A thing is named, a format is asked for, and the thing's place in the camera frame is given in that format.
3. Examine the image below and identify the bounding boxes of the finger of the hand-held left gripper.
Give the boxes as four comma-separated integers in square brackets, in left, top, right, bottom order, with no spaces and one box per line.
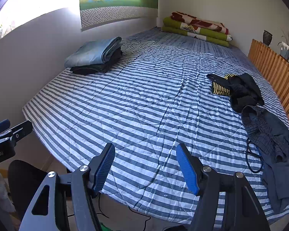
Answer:
[0,120,33,148]
[0,119,11,137]

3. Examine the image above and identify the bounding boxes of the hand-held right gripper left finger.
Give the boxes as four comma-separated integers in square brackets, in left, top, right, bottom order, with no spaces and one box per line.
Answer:
[19,143,116,231]

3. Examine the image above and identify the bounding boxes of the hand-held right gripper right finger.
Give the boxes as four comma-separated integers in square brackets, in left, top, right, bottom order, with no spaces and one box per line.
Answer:
[176,143,271,231]

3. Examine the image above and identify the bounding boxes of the light blue jeans pants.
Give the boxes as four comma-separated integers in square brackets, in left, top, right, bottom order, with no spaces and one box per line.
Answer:
[64,37,123,68]

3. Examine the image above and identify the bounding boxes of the dark grey folded pants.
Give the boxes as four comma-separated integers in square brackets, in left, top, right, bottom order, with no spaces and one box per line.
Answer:
[70,49,123,75]

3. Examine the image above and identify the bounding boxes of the black pants with striped band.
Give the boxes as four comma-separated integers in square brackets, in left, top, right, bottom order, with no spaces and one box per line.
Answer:
[206,73,265,113]

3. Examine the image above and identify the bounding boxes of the person's left hand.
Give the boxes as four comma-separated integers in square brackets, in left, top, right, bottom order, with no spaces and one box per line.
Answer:
[0,171,16,213]

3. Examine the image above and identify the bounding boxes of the blue white striped bed cover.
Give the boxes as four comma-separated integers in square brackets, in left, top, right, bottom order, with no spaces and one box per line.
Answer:
[22,26,289,225]

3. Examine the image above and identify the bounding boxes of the wooden slat railing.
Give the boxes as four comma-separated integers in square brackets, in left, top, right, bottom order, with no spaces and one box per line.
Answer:
[248,38,289,145]

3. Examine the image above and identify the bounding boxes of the green folded blanket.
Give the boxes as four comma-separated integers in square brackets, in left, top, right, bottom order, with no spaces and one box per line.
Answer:
[161,17,234,48]

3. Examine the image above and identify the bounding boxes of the red white patterned blanket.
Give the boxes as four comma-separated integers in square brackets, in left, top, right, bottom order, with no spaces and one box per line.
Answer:
[171,11,229,35]

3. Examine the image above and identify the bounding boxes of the dark ceramic vase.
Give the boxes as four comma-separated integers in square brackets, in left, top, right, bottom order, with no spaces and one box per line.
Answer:
[262,29,273,47]

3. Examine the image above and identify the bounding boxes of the potted plant in white pot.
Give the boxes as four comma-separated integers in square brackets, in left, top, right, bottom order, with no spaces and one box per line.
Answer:
[277,30,289,61]

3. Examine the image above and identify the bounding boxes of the black cable loop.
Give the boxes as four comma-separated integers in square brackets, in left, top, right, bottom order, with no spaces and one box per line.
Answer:
[246,137,264,174]

